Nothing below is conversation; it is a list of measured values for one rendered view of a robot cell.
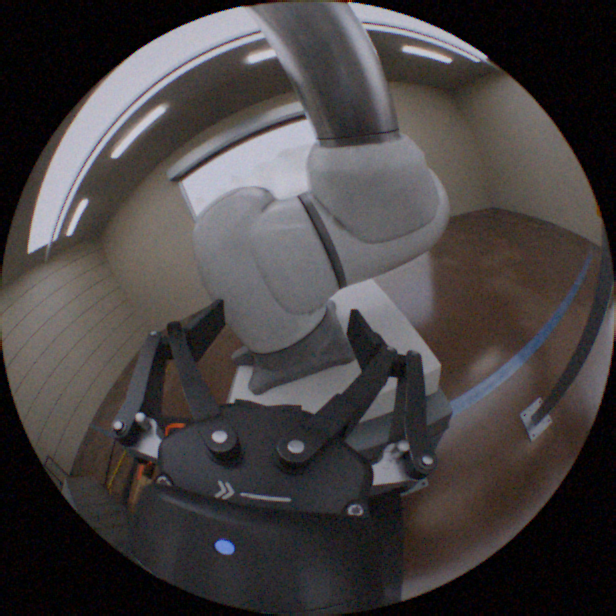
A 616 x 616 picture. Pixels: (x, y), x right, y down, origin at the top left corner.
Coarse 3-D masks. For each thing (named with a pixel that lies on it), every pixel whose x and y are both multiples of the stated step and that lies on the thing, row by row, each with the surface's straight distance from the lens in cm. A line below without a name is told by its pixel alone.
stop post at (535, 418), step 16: (608, 240) 83; (608, 256) 84; (608, 272) 85; (608, 288) 86; (592, 304) 90; (592, 320) 91; (592, 336) 93; (576, 352) 99; (576, 368) 102; (560, 384) 110; (544, 400) 121; (528, 416) 133; (544, 416) 125; (528, 432) 130
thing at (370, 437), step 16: (432, 400) 30; (384, 416) 30; (432, 416) 29; (448, 416) 30; (352, 432) 29; (368, 432) 29; (384, 432) 28; (432, 432) 33; (368, 448) 28; (384, 448) 30; (368, 496) 105
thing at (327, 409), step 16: (384, 352) 14; (368, 368) 12; (384, 368) 12; (352, 384) 11; (368, 384) 11; (384, 384) 15; (336, 400) 9; (352, 400) 9; (368, 400) 11; (320, 416) 8; (336, 416) 8; (352, 416) 9; (304, 432) 7; (320, 432) 8; (336, 432) 8; (288, 448) 7; (304, 448) 7; (320, 448) 7; (288, 464) 7; (304, 464) 7
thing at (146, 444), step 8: (136, 416) 10; (144, 416) 10; (144, 424) 10; (152, 424) 10; (144, 432) 10; (152, 432) 10; (160, 432) 11; (136, 440) 10; (144, 440) 10; (152, 440) 10; (160, 440) 10; (128, 448) 10; (136, 448) 10; (144, 448) 10; (152, 448) 10; (136, 456) 11; (144, 456) 10; (152, 456) 10
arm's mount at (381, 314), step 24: (360, 288) 45; (336, 312) 40; (360, 312) 37; (384, 312) 36; (384, 336) 31; (408, 336) 30; (432, 360) 27; (240, 384) 38; (288, 384) 31; (312, 384) 29; (336, 384) 27; (432, 384) 29; (312, 408) 27; (384, 408) 28
